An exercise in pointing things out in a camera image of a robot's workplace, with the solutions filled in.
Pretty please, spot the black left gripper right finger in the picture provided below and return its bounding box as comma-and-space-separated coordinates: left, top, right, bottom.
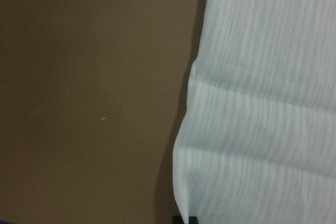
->
188, 216, 198, 224

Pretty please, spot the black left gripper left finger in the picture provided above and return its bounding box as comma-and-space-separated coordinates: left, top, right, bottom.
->
172, 216, 183, 224

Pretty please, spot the light blue button shirt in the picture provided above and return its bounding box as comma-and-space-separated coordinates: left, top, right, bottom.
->
173, 0, 335, 223

